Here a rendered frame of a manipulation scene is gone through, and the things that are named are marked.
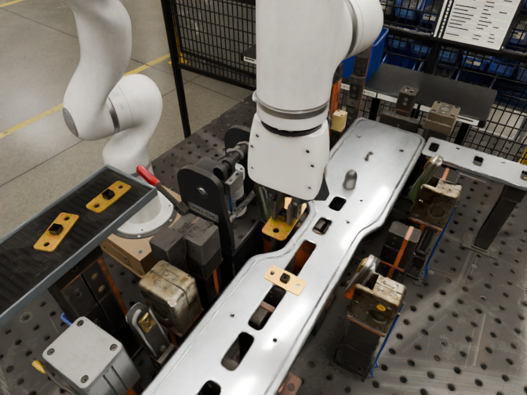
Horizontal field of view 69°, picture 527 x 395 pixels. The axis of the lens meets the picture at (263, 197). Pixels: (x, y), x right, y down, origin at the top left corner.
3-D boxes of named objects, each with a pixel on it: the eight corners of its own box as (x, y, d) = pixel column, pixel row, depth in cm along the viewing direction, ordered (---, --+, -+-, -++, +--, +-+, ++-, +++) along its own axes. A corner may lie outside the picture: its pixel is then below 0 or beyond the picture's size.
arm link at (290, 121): (239, 99, 43) (240, 121, 45) (313, 119, 40) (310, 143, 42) (274, 69, 48) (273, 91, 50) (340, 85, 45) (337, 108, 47)
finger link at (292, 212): (288, 192, 52) (285, 225, 57) (309, 199, 51) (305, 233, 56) (297, 178, 54) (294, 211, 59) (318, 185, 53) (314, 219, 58)
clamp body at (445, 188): (421, 289, 112) (464, 205, 88) (382, 271, 116) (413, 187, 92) (429, 267, 117) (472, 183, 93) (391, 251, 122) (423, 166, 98)
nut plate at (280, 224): (284, 241, 55) (284, 236, 54) (260, 232, 56) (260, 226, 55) (307, 205, 60) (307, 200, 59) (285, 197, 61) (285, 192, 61)
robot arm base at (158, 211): (96, 219, 116) (77, 172, 104) (140, 184, 128) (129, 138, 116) (143, 244, 109) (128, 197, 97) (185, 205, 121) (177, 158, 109)
